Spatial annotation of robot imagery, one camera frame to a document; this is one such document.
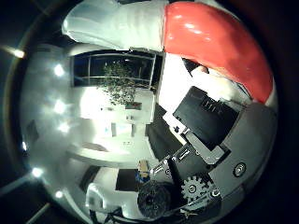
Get green leafy potted plant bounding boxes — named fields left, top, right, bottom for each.
left=100, top=61, right=139, bottom=106

